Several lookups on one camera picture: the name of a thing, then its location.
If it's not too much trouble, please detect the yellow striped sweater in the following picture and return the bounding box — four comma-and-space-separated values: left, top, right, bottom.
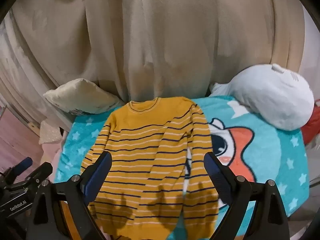
80, 97, 220, 237

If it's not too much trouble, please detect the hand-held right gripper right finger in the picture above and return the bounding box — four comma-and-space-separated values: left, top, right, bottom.
204, 152, 292, 240

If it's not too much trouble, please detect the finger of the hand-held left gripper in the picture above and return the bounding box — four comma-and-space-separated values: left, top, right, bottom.
25, 162, 53, 190
5, 157, 33, 180

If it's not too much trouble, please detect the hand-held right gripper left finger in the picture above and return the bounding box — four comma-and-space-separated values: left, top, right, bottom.
26, 151, 112, 240

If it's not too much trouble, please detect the pink bedding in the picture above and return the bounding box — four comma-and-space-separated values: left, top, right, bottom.
0, 105, 58, 173

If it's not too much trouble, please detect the teal star printed blanket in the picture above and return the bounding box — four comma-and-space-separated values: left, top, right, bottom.
54, 95, 308, 240

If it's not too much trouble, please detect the cream pillow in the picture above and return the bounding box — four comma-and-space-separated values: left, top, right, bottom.
43, 79, 120, 115

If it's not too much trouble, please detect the white plush toy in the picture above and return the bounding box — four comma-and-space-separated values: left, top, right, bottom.
210, 64, 315, 131

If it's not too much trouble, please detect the beige curtain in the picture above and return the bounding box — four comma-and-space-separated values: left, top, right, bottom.
0, 0, 320, 130

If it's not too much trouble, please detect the white dotted cloth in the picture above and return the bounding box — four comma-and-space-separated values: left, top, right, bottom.
39, 120, 62, 145

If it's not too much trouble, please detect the red cloth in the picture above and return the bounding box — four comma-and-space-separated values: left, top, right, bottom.
300, 115, 320, 145

